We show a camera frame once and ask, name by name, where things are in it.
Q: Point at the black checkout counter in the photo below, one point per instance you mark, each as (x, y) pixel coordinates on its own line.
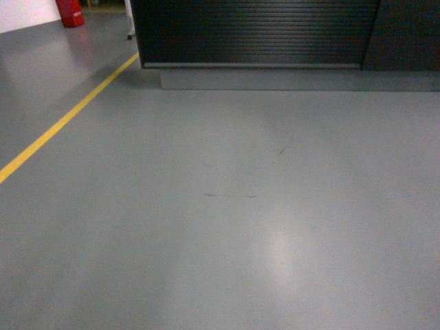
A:
(290, 45)

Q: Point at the red fire extinguisher box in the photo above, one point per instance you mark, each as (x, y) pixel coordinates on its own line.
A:
(70, 13)

